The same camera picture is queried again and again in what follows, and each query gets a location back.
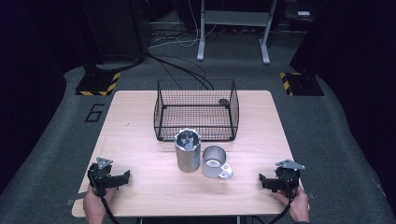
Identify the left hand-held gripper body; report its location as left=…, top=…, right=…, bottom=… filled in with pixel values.
left=87, top=157, right=118, bottom=198

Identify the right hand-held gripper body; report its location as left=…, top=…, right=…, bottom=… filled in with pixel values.
left=274, top=159, right=306, bottom=193

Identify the steel mug with handle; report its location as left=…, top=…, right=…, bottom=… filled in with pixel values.
left=202, top=145, right=234, bottom=180

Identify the steel tumbler with clear lid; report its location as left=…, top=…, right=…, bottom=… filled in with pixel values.
left=174, top=128, right=202, bottom=174

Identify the black wire mesh basket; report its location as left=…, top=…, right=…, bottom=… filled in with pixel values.
left=153, top=78, right=240, bottom=142

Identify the person's left hand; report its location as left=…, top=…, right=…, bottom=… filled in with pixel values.
left=82, top=185, right=118, bottom=224

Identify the person's right hand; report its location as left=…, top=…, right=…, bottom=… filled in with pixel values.
left=273, top=186, right=311, bottom=223

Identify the hazard-striped black stand base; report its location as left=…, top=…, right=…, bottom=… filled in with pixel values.
left=75, top=70, right=122, bottom=97
left=278, top=71, right=325, bottom=97

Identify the black cabinet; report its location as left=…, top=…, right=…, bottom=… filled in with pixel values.
left=78, top=0, right=149, bottom=64

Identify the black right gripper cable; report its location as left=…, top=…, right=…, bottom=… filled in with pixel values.
left=268, top=186, right=296, bottom=224

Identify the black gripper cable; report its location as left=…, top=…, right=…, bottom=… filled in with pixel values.
left=100, top=195, right=121, bottom=224
left=268, top=186, right=296, bottom=224

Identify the grey metal bracket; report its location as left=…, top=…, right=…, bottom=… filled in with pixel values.
left=64, top=191, right=89, bottom=207

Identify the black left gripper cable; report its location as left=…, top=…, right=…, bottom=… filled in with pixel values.
left=100, top=195, right=121, bottom=224

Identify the black floor cable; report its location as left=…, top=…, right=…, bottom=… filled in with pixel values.
left=152, top=55, right=185, bottom=91
left=146, top=50, right=215, bottom=91

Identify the white floor cable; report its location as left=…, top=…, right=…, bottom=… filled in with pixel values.
left=148, top=0, right=219, bottom=49

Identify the grey metal desk frame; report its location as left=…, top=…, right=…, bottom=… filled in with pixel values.
left=196, top=0, right=278, bottom=65

